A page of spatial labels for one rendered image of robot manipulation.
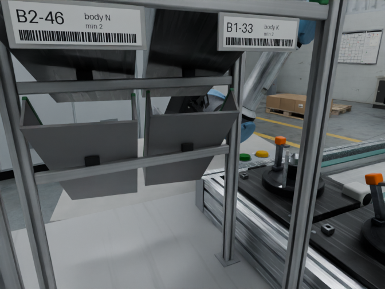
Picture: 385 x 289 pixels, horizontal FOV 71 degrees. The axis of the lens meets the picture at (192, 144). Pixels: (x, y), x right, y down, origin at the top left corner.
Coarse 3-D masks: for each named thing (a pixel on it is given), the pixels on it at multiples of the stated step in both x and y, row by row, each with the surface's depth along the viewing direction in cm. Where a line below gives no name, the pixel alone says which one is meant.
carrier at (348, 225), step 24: (336, 216) 52; (360, 216) 52; (312, 240) 45; (336, 240) 45; (360, 240) 44; (384, 240) 42; (336, 264) 41; (360, 264) 40; (384, 264) 39; (384, 288) 35
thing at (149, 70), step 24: (168, 24) 28; (192, 24) 29; (216, 24) 29; (168, 48) 33; (192, 48) 34; (216, 48) 35; (144, 72) 42; (168, 72) 41; (216, 72) 43; (144, 96) 52; (168, 96) 53
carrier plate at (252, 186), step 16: (224, 176) 69; (256, 176) 69; (320, 176) 69; (240, 192) 63; (256, 192) 61; (336, 192) 61; (272, 208) 54; (288, 208) 54; (320, 208) 54; (336, 208) 54; (352, 208) 56; (288, 224) 50
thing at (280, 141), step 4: (276, 136) 66; (280, 136) 66; (276, 140) 66; (280, 140) 64; (284, 140) 65; (276, 144) 66; (280, 144) 65; (284, 144) 64; (288, 144) 64; (276, 148) 66; (280, 148) 66; (276, 152) 67; (280, 152) 66; (276, 156) 67; (280, 156) 66; (276, 160) 67; (280, 160) 67; (276, 164) 67; (280, 164) 67
